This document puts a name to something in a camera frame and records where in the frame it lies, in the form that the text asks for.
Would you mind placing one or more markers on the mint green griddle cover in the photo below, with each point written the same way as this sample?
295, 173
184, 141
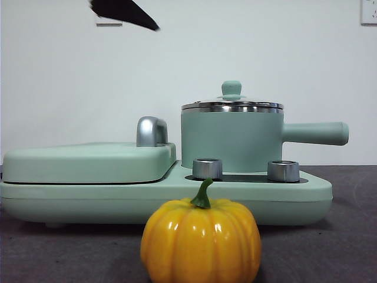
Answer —
73, 163

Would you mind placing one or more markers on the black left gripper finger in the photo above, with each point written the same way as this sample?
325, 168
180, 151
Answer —
123, 13

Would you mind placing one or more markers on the glass lid with green knob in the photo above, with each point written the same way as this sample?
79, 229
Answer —
231, 88

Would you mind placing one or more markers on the silver control knob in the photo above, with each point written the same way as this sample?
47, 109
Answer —
282, 171
206, 169

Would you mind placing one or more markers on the mint green breakfast machine base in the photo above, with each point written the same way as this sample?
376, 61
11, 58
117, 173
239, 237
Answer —
88, 203

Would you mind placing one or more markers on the yellow pumpkin with green stem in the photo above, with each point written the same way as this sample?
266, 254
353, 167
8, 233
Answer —
200, 241

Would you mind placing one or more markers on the white wall socket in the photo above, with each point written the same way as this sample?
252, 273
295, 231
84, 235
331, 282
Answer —
369, 11
103, 21

